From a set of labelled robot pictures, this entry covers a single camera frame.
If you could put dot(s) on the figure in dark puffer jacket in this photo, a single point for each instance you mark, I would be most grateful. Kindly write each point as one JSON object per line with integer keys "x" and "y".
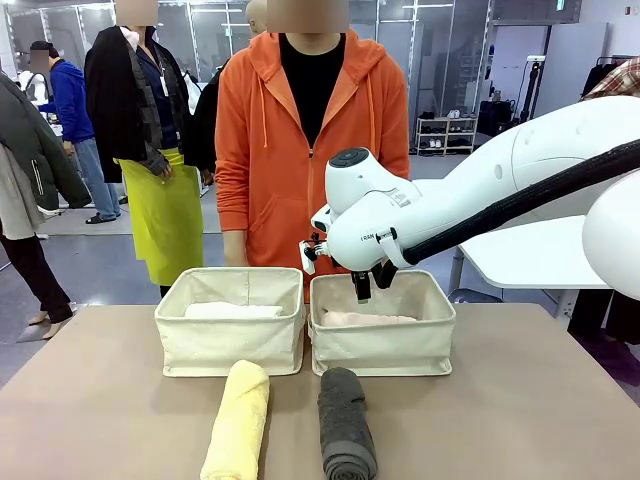
{"x": 30, "y": 150}

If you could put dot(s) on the black tripod pole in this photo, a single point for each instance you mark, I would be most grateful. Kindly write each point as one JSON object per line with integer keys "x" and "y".
{"x": 530, "y": 90}

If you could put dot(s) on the mannequin in black jacket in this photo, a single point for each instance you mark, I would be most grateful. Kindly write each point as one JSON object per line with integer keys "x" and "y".
{"x": 115, "y": 100}

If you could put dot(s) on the dark grey towel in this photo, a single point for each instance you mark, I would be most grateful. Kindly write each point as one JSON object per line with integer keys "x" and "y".
{"x": 345, "y": 430}

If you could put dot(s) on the black garment on rack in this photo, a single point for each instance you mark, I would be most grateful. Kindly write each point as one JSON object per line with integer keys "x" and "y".
{"x": 597, "y": 80}

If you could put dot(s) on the yellow towel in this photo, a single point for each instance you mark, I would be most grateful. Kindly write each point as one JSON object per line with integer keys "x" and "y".
{"x": 237, "y": 425}

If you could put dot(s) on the pink towel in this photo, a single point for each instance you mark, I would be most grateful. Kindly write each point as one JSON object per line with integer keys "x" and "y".
{"x": 360, "y": 320}

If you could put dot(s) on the person in blue jacket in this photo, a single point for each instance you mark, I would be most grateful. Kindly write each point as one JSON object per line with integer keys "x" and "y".
{"x": 70, "y": 100}

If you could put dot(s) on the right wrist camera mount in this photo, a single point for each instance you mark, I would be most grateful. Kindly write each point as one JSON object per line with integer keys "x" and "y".
{"x": 306, "y": 260}

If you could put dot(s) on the person's right hand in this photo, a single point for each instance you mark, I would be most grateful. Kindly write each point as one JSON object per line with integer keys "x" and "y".
{"x": 236, "y": 250}

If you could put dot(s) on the wooden shoe rack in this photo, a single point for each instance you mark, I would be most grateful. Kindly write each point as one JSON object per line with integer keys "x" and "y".
{"x": 445, "y": 132}

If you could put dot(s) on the white side table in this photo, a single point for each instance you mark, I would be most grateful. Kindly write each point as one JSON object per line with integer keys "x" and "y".
{"x": 525, "y": 255}

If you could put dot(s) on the black bag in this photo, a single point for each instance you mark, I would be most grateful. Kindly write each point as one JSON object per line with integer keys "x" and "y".
{"x": 495, "y": 120}

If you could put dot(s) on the person in orange hoodie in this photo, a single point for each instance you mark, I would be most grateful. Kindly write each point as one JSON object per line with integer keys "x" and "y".
{"x": 270, "y": 175}

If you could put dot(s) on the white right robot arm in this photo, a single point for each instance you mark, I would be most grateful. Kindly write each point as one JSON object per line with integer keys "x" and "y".
{"x": 450, "y": 200}

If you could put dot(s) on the cream fabric basket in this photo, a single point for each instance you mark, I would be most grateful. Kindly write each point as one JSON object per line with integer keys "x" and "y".
{"x": 225, "y": 350}
{"x": 380, "y": 350}

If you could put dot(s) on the yellow-green skirt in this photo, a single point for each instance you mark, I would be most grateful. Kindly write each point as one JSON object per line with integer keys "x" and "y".
{"x": 160, "y": 210}

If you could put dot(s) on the white towel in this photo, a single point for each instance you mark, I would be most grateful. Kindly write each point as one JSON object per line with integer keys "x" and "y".
{"x": 230, "y": 311}

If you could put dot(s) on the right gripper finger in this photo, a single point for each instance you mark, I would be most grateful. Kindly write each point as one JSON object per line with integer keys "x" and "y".
{"x": 385, "y": 275}
{"x": 361, "y": 286}

